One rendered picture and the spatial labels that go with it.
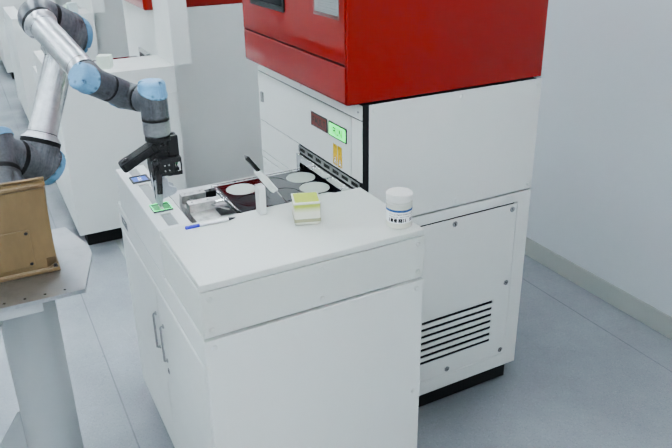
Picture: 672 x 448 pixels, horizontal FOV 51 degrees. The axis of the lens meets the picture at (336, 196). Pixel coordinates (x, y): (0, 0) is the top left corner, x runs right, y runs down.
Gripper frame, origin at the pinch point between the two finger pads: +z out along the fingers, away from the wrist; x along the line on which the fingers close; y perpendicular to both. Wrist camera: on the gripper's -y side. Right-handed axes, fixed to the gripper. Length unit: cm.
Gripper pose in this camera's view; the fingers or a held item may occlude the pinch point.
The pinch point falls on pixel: (157, 202)
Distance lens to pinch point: 207.6
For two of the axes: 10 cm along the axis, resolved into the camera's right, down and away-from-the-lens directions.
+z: 0.1, 9.2, 3.9
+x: -4.7, -3.4, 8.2
